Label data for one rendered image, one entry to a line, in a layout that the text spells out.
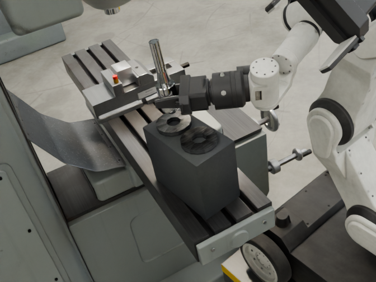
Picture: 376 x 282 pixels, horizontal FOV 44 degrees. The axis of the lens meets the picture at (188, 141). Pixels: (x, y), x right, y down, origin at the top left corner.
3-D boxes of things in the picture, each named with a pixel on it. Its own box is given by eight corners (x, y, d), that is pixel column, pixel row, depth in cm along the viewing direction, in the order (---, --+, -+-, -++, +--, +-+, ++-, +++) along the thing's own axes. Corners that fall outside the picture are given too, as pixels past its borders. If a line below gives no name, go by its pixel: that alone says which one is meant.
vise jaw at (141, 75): (140, 66, 166) (138, 56, 164) (154, 80, 157) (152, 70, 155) (125, 72, 165) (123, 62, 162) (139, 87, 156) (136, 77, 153)
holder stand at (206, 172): (188, 158, 135) (177, 101, 122) (240, 195, 120) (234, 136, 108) (155, 179, 130) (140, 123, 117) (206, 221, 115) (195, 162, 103)
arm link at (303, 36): (280, 73, 118) (314, 28, 126) (311, 66, 109) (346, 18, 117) (257, 41, 114) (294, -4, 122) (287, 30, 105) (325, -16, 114)
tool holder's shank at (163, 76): (174, 81, 109) (163, 38, 102) (165, 88, 107) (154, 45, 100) (163, 79, 111) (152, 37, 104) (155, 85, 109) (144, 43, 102)
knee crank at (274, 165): (305, 149, 197) (306, 138, 193) (315, 156, 192) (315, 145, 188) (263, 170, 190) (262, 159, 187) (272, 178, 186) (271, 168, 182)
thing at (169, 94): (184, 104, 113) (179, 83, 109) (173, 114, 111) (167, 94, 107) (169, 100, 116) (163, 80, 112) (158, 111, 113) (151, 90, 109)
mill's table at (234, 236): (113, 52, 211) (109, 36, 206) (278, 226, 121) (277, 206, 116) (65, 70, 204) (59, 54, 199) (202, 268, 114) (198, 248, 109)
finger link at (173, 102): (154, 97, 109) (179, 94, 108) (156, 108, 111) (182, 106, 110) (153, 101, 107) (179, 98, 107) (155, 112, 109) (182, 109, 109)
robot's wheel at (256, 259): (292, 290, 155) (292, 254, 143) (282, 299, 153) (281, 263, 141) (250, 255, 168) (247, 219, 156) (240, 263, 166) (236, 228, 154)
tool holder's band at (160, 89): (179, 83, 109) (178, 80, 109) (167, 94, 107) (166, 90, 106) (163, 80, 112) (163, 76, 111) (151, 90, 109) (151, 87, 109)
